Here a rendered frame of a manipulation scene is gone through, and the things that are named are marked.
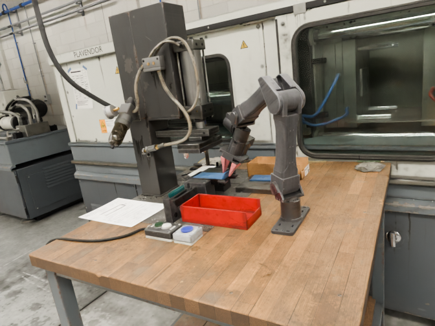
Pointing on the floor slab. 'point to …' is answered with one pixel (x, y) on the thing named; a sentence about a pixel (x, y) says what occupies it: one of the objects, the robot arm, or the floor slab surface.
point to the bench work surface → (245, 261)
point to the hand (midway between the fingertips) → (227, 172)
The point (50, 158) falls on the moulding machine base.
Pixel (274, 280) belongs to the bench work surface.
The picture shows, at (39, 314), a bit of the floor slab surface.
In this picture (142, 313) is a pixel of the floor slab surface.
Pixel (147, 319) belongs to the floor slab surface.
